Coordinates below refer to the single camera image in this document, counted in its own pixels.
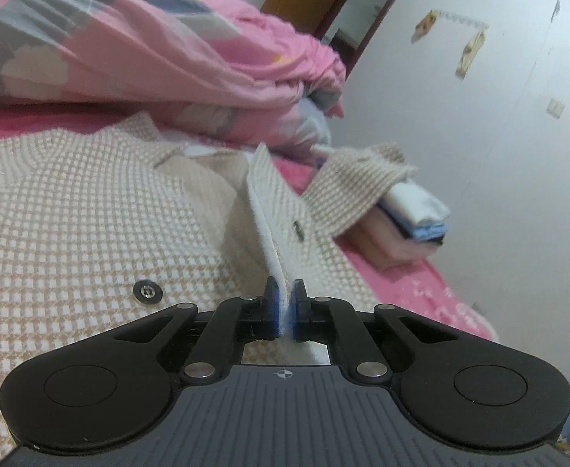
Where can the white folded cloth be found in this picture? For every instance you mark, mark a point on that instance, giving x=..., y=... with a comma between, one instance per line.
x=418, y=204

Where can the white wall socket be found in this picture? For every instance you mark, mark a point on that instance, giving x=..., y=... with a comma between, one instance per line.
x=556, y=108

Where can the light blue folded cloth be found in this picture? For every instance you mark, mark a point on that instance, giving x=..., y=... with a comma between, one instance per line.
x=428, y=231

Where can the beige white houndstooth knit cardigan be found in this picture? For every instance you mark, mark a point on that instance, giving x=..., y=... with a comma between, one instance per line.
x=95, y=214

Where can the short hanging wall ornament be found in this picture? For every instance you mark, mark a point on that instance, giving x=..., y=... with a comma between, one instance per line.
x=423, y=27

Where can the pink grey floral quilt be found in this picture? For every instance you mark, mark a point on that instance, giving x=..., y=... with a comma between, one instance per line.
x=119, y=48

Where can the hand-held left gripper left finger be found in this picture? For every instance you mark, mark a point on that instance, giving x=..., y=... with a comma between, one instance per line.
x=275, y=309

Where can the white wall hook rail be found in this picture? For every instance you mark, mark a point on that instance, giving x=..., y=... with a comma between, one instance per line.
x=460, y=20

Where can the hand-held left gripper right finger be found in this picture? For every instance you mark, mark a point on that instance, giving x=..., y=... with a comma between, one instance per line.
x=295, y=311

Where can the navy folded cloth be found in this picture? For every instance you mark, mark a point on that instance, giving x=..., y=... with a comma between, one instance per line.
x=438, y=241

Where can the long hanging wall ornament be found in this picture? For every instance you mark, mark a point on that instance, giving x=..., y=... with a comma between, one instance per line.
x=470, y=53

